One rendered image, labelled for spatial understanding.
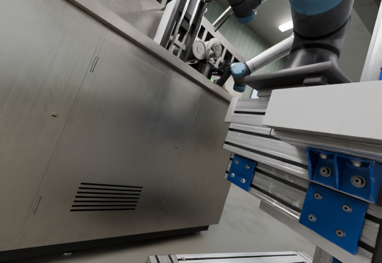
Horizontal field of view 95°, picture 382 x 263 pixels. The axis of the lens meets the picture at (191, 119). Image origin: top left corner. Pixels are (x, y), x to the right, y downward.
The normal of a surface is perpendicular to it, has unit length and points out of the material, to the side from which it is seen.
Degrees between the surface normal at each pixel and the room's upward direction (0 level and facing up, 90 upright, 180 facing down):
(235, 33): 90
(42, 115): 90
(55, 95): 90
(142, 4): 90
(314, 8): 177
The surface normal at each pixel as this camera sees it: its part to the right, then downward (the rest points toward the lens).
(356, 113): -0.83, -0.33
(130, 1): 0.63, 0.15
